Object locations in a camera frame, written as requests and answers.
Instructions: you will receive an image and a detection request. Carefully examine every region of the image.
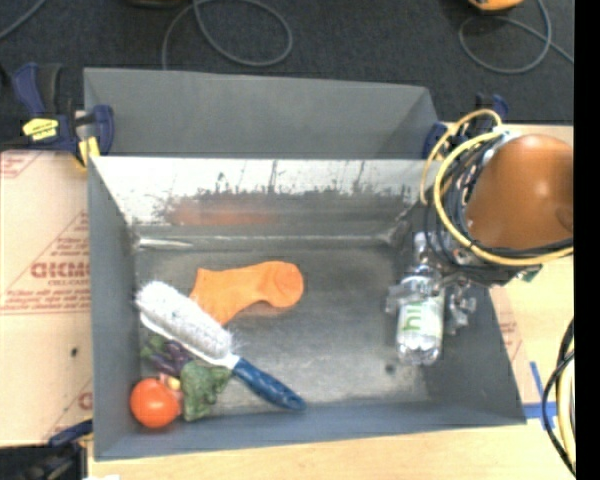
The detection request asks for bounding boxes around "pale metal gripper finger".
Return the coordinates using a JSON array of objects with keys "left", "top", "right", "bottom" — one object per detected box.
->
[
  {"left": 443, "top": 284, "right": 478, "bottom": 338},
  {"left": 383, "top": 280, "right": 407, "bottom": 317}
]

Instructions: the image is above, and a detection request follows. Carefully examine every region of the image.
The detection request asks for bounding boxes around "orange sock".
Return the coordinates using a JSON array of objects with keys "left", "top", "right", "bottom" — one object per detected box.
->
[{"left": 188, "top": 260, "right": 306, "bottom": 327}]

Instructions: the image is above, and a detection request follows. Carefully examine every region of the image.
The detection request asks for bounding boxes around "red toy tomato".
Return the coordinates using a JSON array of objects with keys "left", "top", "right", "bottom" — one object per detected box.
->
[{"left": 128, "top": 377, "right": 184, "bottom": 430}]

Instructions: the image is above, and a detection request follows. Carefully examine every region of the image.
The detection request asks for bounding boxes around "green toy lettuce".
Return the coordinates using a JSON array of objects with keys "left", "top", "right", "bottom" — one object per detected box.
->
[{"left": 179, "top": 360, "right": 234, "bottom": 423}]

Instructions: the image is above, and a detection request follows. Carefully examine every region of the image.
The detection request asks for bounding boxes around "clear plastic bottle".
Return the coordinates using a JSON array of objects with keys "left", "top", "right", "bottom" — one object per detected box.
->
[{"left": 395, "top": 231, "right": 447, "bottom": 368}]

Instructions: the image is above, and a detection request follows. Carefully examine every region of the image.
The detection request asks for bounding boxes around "grey metal bin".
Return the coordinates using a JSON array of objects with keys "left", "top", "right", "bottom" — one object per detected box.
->
[{"left": 82, "top": 66, "right": 528, "bottom": 462}]

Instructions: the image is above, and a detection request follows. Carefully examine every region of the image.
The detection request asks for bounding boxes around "brown cardboard board red print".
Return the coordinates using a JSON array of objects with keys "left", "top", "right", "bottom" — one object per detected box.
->
[{"left": 0, "top": 148, "right": 537, "bottom": 450}]

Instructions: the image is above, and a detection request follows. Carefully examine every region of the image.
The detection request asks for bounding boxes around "white brush blue handle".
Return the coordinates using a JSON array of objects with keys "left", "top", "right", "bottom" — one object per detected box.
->
[{"left": 133, "top": 280, "right": 309, "bottom": 413}]

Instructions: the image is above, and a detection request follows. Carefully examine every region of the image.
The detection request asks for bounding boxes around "purple toy eggplant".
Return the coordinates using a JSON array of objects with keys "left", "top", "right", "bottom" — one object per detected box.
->
[{"left": 139, "top": 334, "right": 194, "bottom": 377}]

